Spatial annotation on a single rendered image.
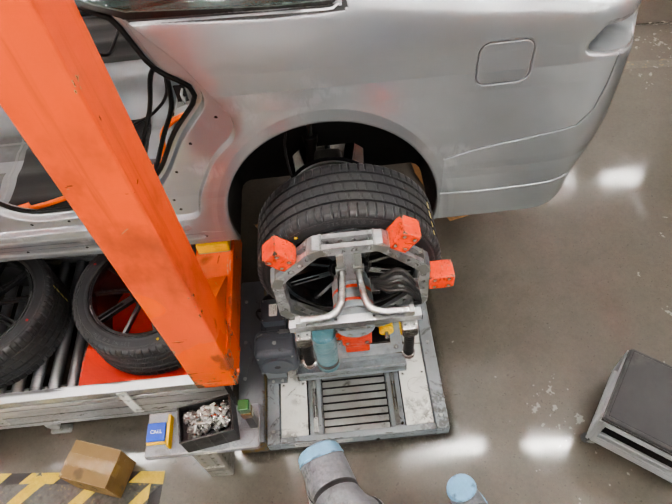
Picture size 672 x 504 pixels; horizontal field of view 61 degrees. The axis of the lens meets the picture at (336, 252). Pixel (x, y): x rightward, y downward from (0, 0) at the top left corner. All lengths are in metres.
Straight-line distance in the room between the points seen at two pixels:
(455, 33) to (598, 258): 1.85
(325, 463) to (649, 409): 1.47
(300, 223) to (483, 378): 1.35
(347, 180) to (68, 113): 0.95
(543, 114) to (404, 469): 1.55
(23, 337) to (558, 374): 2.37
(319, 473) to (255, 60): 1.13
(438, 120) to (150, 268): 1.02
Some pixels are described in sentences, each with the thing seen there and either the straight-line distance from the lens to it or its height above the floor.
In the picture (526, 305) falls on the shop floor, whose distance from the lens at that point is 3.05.
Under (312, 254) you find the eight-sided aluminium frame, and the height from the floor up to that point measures 1.10.
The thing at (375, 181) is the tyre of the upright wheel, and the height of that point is 1.16.
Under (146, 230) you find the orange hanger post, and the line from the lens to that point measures 1.49.
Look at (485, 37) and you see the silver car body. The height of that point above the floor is 1.56.
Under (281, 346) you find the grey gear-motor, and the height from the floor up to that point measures 0.41.
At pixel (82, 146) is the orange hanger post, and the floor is 1.78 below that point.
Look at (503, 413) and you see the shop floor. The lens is 2.78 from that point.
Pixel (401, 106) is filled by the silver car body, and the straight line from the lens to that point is 1.89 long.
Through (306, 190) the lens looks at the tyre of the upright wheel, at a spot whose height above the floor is 1.15.
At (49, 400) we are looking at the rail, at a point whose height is 0.37.
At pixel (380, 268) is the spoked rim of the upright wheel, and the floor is 0.82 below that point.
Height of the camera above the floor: 2.57
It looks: 54 degrees down
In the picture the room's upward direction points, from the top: 8 degrees counter-clockwise
